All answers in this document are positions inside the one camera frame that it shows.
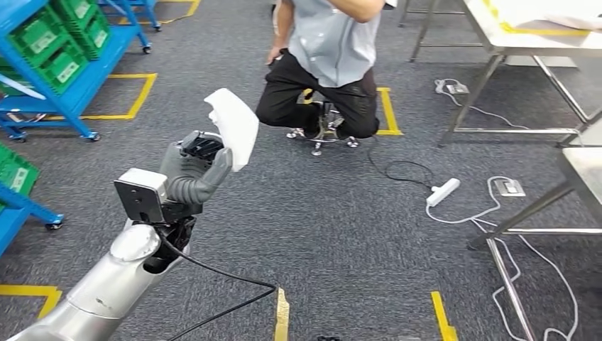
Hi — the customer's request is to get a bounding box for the white plastic shell part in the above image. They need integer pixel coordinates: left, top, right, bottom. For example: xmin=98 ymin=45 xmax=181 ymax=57
xmin=545 ymin=11 xmax=602 ymax=31
xmin=203 ymin=87 xmax=260 ymax=173

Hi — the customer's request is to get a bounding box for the black floor cable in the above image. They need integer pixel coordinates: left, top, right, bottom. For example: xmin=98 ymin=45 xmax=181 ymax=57
xmin=366 ymin=141 xmax=436 ymax=190

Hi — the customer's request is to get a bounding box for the white power cable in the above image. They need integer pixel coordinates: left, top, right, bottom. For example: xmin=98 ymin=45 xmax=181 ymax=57
xmin=425 ymin=176 xmax=579 ymax=341
xmin=434 ymin=78 xmax=532 ymax=131

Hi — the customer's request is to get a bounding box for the white top steel table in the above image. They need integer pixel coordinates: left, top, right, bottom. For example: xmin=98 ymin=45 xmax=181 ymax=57
xmin=398 ymin=0 xmax=602 ymax=149

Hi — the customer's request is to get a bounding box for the worn yellow floor tape square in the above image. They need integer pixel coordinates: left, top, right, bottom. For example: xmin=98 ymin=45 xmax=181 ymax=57
xmin=274 ymin=287 xmax=460 ymax=341

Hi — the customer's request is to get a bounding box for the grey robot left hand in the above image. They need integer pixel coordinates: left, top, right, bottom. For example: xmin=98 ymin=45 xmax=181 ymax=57
xmin=158 ymin=130 xmax=234 ymax=190

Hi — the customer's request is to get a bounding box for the yellow floor tape outline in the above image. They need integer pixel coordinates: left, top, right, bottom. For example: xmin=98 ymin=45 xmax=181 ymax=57
xmin=117 ymin=0 xmax=202 ymax=26
xmin=44 ymin=72 xmax=159 ymax=121

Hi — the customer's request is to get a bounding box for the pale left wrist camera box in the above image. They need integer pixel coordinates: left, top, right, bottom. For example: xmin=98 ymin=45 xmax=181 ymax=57
xmin=113 ymin=168 xmax=169 ymax=224

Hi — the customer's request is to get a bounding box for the yellow tape table outline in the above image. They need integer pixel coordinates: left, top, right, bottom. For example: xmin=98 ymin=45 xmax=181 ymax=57
xmin=481 ymin=0 xmax=593 ymax=37

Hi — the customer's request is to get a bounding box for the white power strip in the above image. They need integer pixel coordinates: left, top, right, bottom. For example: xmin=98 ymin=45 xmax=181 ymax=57
xmin=425 ymin=177 xmax=462 ymax=208

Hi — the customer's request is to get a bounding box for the chrome base stool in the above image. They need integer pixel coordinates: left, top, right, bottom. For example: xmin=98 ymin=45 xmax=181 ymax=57
xmin=285 ymin=101 xmax=361 ymax=157

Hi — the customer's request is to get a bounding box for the black camera cable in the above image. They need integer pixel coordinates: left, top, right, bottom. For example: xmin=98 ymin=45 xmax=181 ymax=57
xmin=155 ymin=228 xmax=278 ymax=341

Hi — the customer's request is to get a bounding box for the person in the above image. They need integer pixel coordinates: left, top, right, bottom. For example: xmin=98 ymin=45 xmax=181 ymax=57
xmin=255 ymin=0 xmax=398 ymax=140

